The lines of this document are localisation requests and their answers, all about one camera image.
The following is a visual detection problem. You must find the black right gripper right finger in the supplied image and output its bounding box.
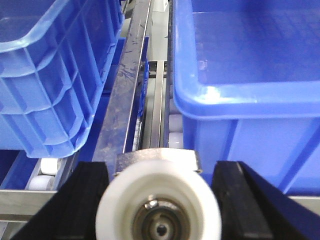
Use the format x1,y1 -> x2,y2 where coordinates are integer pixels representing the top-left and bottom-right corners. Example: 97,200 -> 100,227
211,161 -> 320,240

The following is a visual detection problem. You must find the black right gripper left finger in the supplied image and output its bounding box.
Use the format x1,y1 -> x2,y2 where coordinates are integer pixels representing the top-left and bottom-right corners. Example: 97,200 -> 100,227
12,161 -> 109,240

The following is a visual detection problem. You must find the brass valve with white cap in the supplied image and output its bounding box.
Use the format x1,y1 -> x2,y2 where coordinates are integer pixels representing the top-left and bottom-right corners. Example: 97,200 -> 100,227
95,147 -> 222,240

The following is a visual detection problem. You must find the blue crate on right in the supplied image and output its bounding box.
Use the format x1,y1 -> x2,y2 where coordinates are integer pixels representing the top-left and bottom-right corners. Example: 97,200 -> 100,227
171,0 -> 320,196

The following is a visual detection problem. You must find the blue crate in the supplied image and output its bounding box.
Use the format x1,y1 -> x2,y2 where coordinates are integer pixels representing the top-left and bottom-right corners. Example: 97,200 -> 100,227
171,0 -> 320,196
0,0 -> 124,158

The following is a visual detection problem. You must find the blue crate on left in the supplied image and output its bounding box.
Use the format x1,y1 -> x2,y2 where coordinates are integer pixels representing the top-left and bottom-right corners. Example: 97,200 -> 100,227
0,0 -> 124,158

